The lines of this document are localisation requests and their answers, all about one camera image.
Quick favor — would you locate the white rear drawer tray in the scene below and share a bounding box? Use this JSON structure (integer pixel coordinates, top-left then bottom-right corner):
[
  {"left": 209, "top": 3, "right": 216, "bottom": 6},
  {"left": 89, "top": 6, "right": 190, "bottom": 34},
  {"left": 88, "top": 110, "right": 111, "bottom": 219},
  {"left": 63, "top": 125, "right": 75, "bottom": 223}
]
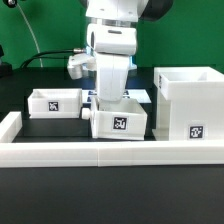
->
[{"left": 28, "top": 88, "right": 83, "bottom": 119}]

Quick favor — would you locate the black cable with connector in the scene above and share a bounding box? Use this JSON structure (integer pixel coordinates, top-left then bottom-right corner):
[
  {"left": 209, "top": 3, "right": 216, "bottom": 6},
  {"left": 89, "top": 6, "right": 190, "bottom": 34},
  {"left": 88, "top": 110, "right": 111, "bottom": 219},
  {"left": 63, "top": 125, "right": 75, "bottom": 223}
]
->
[{"left": 19, "top": 47, "right": 88, "bottom": 69}]

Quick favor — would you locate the white front drawer tray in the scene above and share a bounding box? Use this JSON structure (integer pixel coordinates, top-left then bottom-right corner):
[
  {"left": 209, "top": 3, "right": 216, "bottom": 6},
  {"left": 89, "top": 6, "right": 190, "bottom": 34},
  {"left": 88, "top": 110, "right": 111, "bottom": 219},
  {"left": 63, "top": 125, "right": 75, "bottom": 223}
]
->
[{"left": 82, "top": 96, "right": 147, "bottom": 140}]

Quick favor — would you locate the white marker tag sheet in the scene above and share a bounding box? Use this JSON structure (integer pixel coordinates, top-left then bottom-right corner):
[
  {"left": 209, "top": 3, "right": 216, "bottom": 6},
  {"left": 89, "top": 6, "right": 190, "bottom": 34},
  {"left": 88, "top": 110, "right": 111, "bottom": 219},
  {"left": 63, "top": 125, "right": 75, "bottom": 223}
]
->
[{"left": 82, "top": 89, "right": 151, "bottom": 104}]

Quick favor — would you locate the white drawer tray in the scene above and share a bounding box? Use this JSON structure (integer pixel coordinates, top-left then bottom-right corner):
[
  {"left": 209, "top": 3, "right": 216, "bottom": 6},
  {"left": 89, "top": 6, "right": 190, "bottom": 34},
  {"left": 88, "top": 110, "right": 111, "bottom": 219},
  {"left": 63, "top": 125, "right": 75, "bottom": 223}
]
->
[
  {"left": 28, "top": 88, "right": 83, "bottom": 119},
  {"left": 82, "top": 96, "right": 147, "bottom": 140}
]

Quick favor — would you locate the white U-shaped fence wall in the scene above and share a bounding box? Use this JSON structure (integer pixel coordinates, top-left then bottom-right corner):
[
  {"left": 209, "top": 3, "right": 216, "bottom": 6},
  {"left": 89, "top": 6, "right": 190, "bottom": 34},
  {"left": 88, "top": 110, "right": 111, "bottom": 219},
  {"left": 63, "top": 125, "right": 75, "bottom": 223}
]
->
[{"left": 0, "top": 112, "right": 224, "bottom": 168}]

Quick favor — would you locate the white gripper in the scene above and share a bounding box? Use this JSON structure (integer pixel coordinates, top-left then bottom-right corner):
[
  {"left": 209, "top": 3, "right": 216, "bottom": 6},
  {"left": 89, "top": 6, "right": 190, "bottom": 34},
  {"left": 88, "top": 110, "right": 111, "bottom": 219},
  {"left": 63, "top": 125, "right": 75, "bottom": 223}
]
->
[{"left": 95, "top": 53, "right": 129, "bottom": 102}]

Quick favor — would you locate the white drawer cabinet box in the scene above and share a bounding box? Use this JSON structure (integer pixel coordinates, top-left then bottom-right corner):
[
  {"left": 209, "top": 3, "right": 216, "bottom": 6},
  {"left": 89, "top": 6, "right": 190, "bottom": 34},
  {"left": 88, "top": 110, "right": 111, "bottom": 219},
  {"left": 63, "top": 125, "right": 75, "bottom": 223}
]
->
[{"left": 153, "top": 67, "right": 224, "bottom": 141}]

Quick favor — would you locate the white thin cable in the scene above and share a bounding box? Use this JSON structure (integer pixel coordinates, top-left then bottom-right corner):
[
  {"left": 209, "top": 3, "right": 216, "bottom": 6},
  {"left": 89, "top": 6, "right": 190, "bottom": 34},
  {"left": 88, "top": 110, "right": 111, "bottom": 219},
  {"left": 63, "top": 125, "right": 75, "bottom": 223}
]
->
[{"left": 16, "top": 3, "right": 44, "bottom": 69}]

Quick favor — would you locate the black device at left edge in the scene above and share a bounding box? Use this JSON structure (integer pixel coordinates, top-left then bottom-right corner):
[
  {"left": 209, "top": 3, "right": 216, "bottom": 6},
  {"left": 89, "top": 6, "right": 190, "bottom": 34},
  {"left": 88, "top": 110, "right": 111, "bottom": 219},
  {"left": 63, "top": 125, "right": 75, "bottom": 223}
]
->
[{"left": 0, "top": 45, "right": 13, "bottom": 78}]

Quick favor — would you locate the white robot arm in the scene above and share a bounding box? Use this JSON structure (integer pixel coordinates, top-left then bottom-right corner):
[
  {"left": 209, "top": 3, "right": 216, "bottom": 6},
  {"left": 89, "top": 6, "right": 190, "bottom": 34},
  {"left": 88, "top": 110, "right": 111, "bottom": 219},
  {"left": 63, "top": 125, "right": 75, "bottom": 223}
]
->
[{"left": 79, "top": 0, "right": 174, "bottom": 102}]

